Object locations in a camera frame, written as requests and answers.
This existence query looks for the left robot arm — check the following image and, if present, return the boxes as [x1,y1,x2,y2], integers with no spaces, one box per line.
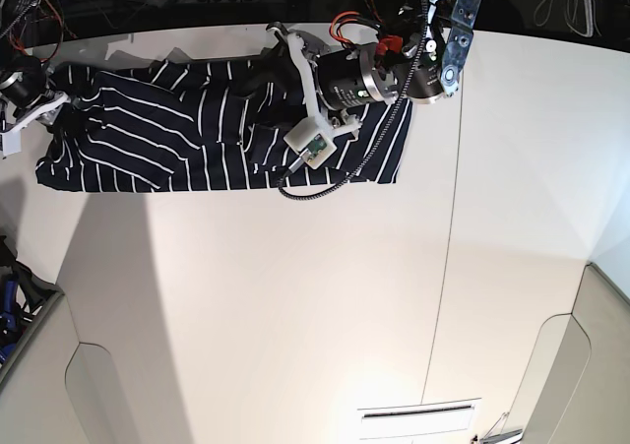
[234,0,482,138]

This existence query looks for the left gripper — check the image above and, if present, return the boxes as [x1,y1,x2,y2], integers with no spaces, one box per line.
[235,22,401,137]

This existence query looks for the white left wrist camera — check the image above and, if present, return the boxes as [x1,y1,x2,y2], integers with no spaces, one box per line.
[283,117,337,169]

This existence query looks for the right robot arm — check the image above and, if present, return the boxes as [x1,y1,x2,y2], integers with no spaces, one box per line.
[1,0,72,156]

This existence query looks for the grey white looped cable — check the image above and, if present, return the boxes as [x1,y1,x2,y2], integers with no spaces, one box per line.
[534,0,604,36]

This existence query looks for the blue items in bin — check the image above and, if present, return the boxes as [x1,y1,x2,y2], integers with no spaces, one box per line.
[0,234,63,366]

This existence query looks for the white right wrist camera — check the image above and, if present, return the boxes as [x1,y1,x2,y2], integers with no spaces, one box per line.
[1,131,22,158]

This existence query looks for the navy white striped T-shirt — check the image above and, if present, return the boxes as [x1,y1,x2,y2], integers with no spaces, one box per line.
[35,60,412,193]

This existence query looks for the black camera cable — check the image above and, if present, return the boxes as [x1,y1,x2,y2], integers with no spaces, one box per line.
[278,0,429,203]

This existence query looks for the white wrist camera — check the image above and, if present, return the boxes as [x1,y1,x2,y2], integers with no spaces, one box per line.
[1,131,22,158]
[283,117,337,169]

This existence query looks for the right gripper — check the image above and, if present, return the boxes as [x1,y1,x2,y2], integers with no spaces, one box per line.
[1,57,87,144]

